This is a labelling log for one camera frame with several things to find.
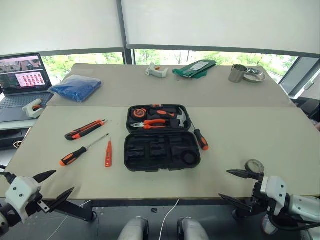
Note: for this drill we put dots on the stainless steel cup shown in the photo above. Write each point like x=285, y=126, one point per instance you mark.
x=236, y=75

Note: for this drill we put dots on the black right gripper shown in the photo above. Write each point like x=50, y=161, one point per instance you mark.
x=257, y=198

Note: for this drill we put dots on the white side desk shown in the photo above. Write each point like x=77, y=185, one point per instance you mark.
x=17, y=125

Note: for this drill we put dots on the stainless steel dish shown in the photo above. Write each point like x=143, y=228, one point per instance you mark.
x=255, y=77

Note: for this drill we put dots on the orange black tape measure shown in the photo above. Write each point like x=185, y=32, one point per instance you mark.
x=138, y=113

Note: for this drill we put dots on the black equipment beside table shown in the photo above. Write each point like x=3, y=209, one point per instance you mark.
x=308, y=107

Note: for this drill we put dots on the black tool case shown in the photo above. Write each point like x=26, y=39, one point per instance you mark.
x=160, y=152

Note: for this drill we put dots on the grey rounded robot knee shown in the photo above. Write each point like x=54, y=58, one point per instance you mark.
x=192, y=228
x=133, y=228

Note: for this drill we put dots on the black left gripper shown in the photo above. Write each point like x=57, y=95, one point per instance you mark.
x=33, y=203

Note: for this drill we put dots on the orange tester pen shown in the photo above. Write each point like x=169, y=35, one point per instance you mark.
x=108, y=157

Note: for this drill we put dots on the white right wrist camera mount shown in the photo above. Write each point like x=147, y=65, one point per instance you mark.
x=273, y=191

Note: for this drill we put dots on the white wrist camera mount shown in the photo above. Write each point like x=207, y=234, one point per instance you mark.
x=21, y=190
x=273, y=191

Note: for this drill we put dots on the blue bagged cloth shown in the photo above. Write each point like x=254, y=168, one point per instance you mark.
x=75, y=87

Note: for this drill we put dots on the orange black utility knife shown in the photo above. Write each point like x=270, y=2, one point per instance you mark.
x=83, y=130

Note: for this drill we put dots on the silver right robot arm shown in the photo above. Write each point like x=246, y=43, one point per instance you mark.
x=303, y=206

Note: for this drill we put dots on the grey window post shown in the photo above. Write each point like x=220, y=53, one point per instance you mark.
x=126, y=37

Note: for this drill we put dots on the open laptop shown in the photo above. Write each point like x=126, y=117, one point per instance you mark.
x=22, y=75

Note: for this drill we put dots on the orange black screwdriver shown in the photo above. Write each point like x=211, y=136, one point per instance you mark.
x=72, y=156
x=201, y=140

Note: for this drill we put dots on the white handheld device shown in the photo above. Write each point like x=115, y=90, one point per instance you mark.
x=156, y=71

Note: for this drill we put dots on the small black floor object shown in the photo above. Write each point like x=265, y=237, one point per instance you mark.
x=154, y=210

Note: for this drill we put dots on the white glue gun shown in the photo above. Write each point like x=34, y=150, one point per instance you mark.
x=32, y=110

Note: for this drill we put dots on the wide white roller blind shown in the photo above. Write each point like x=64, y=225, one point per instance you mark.
x=220, y=22

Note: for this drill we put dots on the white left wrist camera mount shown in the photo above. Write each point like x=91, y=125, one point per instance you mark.
x=21, y=190

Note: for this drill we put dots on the grey window side frame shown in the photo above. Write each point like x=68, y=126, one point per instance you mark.
x=300, y=75

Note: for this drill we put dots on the green flat package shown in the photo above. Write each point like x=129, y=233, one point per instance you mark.
x=195, y=68

